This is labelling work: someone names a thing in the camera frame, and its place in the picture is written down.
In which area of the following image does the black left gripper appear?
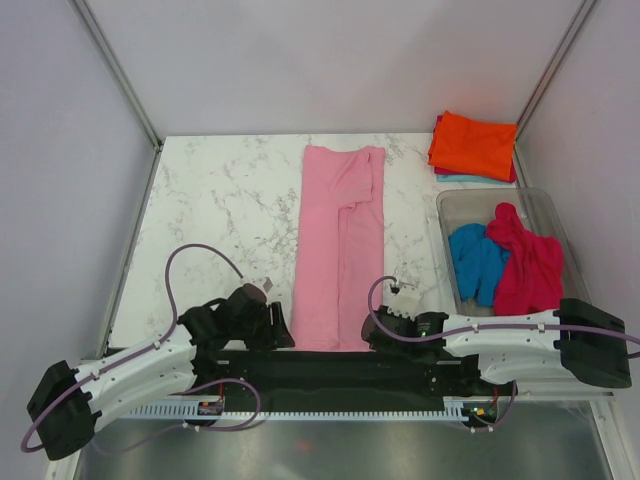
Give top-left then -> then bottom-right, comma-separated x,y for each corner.
231,301 -> 294,351

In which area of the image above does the pink t shirt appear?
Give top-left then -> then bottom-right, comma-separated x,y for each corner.
291,146 -> 385,352

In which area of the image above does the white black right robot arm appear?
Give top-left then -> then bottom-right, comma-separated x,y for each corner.
361,299 -> 638,394

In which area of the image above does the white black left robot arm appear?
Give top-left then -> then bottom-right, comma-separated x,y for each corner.
21,284 -> 295,461

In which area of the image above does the blue crumpled t shirt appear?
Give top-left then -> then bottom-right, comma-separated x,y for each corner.
449,223 -> 510,307

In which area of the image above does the crimson crumpled t shirt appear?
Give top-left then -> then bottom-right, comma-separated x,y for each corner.
487,202 -> 564,316

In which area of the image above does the clear plastic bin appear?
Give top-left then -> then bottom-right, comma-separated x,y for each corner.
436,188 -> 590,316

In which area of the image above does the teal folded t shirt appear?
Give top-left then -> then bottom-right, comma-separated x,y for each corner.
436,174 -> 497,184

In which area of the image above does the orange folded t shirt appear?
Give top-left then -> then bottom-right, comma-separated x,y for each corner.
427,111 -> 519,183

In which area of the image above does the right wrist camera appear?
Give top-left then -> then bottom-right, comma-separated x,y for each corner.
388,282 -> 421,319

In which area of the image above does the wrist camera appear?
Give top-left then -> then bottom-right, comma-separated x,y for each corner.
388,282 -> 421,319
240,276 -> 273,303

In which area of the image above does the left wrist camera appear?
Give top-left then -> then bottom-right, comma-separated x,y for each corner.
240,276 -> 273,303

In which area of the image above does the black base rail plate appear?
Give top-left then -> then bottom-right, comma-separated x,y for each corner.
192,350 -> 512,411

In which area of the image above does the white slotted cable duct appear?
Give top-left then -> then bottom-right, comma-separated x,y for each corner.
123,397 -> 487,422

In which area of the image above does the aluminium front frame rail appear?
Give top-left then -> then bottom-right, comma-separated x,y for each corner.
518,384 -> 614,401

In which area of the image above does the right aluminium frame post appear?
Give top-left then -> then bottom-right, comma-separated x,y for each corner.
516,0 -> 599,139

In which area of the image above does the aluminium frame post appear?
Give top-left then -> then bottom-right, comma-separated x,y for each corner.
516,0 -> 599,139
69,0 -> 163,152

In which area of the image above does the left aluminium frame post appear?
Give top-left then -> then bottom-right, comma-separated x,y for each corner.
69,0 -> 163,152

